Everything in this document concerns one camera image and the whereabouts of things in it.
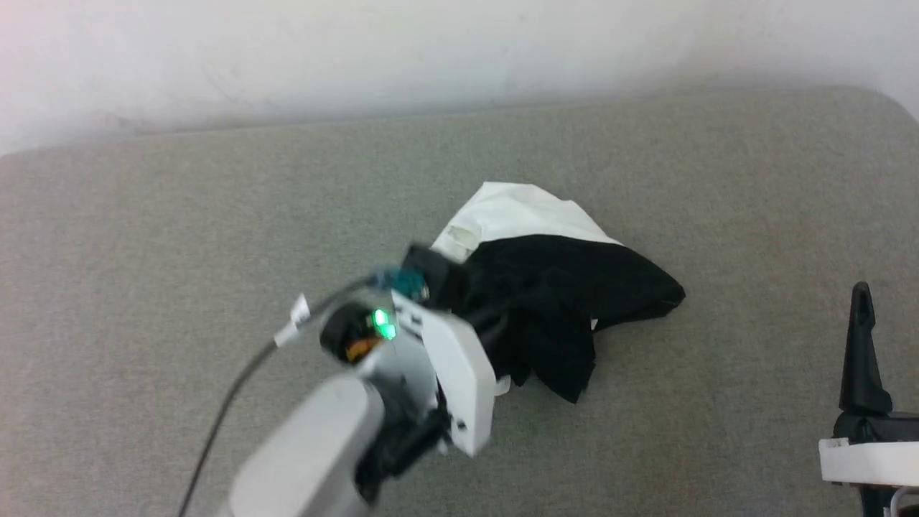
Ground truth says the grey fabric sofa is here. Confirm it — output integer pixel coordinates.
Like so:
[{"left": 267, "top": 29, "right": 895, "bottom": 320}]
[{"left": 0, "top": 86, "right": 919, "bottom": 517}]

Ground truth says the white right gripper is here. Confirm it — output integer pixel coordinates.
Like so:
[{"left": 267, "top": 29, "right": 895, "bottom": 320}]
[{"left": 818, "top": 281, "right": 919, "bottom": 489}]

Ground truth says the black cable with white tags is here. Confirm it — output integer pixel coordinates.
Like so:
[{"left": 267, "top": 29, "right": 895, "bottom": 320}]
[{"left": 178, "top": 276, "right": 378, "bottom": 517}]

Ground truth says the black and white t-shirt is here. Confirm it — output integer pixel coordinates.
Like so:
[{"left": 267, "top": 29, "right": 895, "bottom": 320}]
[{"left": 429, "top": 182, "right": 686, "bottom": 404}]

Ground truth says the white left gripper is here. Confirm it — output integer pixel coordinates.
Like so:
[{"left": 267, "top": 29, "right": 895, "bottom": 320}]
[{"left": 391, "top": 291, "right": 498, "bottom": 458}]

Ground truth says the teal left camera connector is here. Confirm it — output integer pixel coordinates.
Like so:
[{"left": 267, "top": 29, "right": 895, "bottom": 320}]
[{"left": 370, "top": 267, "right": 431, "bottom": 301}]

